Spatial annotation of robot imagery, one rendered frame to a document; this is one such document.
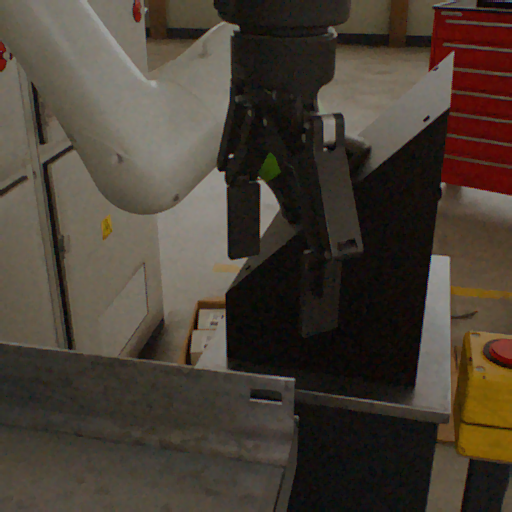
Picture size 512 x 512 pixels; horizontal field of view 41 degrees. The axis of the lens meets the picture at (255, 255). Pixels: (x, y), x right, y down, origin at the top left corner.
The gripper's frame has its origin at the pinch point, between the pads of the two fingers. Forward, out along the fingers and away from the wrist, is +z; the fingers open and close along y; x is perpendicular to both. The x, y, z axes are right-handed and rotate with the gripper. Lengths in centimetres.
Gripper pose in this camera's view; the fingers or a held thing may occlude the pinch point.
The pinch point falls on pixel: (277, 278)
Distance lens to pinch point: 57.8
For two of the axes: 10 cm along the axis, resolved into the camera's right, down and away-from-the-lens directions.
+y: 4.3, 4.2, -8.0
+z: -0.1, 8.9, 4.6
